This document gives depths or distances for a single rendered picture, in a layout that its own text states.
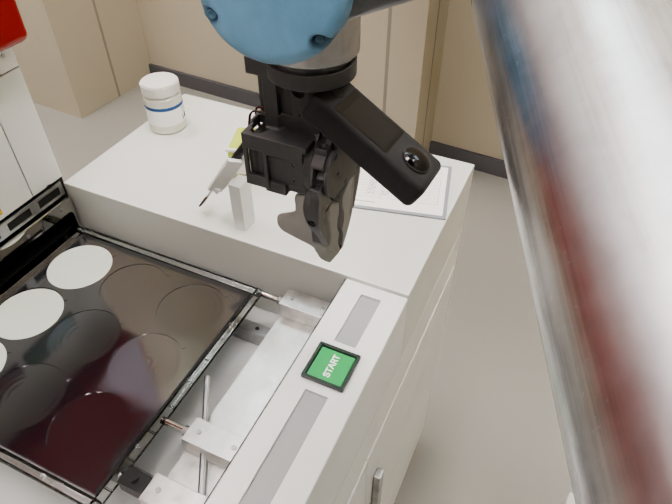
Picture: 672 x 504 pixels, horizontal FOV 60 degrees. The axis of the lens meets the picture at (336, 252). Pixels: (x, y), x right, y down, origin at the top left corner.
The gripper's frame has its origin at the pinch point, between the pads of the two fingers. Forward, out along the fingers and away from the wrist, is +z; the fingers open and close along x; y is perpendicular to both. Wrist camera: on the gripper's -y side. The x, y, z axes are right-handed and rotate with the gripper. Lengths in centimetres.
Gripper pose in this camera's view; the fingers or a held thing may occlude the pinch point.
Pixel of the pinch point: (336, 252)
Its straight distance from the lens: 57.8
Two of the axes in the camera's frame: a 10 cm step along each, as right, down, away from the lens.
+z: 0.0, 7.3, 6.8
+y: -9.1, -2.9, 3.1
